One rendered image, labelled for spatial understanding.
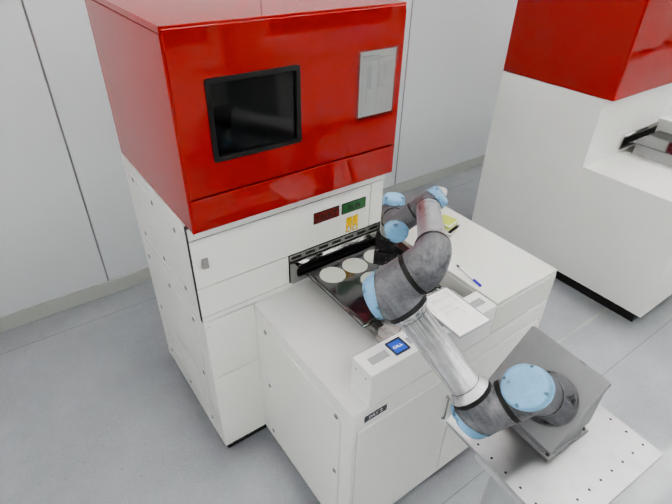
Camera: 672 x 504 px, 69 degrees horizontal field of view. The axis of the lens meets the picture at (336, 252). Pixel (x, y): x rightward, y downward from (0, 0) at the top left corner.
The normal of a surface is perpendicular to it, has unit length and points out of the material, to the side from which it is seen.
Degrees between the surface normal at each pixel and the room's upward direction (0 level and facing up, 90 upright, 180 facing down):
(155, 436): 0
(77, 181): 90
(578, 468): 0
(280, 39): 90
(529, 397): 39
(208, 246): 90
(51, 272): 90
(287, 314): 0
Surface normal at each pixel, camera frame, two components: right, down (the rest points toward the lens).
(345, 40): 0.58, 0.47
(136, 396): 0.02, -0.82
